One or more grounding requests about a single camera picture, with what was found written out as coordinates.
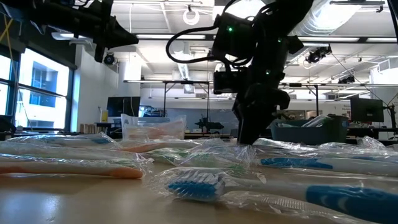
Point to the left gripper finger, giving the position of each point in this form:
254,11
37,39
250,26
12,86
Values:
116,29
109,42

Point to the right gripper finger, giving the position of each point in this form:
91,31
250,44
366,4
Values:
238,110
258,118

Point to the black background robot arm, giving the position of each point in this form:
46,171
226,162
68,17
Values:
211,125

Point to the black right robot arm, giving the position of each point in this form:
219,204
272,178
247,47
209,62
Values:
236,40

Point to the teal plastic bin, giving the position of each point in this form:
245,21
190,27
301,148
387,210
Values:
304,133

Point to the ceiling light strip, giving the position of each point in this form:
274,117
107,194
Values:
171,36
331,39

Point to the black monitor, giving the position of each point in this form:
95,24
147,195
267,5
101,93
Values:
367,109
122,106

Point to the yellow container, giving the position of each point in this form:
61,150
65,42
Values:
104,115

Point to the clear plastic container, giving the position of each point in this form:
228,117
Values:
130,124

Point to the wooden blocks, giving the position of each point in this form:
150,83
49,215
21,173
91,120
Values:
88,128

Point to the large glass window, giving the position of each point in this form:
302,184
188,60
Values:
43,102

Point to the black ceiling camera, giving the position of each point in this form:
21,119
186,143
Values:
346,80
317,55
109,58

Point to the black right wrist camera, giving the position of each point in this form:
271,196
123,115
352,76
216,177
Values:
225,82

